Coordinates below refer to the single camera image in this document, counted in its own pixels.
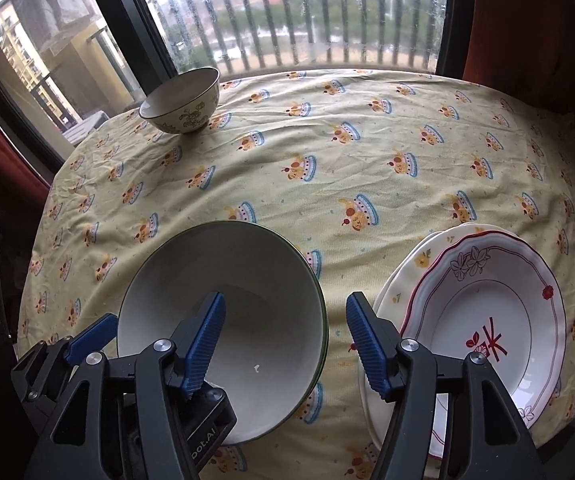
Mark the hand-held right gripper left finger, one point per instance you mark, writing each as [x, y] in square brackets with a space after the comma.
[202, 350]

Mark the white hanging cloth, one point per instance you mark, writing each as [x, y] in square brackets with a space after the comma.
[52, 0]

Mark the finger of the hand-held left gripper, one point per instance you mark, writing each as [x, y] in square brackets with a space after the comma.
[92, 337]

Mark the black window frame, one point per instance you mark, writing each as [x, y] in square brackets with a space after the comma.
[132, 10]

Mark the large cream floral bowl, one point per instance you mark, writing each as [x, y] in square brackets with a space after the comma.
[177, 90]

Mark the yellow printed tablecloth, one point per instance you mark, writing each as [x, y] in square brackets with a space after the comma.
[317, 185]

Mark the small red pattern plate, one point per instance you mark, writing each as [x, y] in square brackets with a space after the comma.
[492, 300]

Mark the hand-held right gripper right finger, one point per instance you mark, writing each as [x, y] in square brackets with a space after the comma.
[367, 355]

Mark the large yellow flower plate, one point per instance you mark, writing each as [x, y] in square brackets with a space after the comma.
[417, 265]

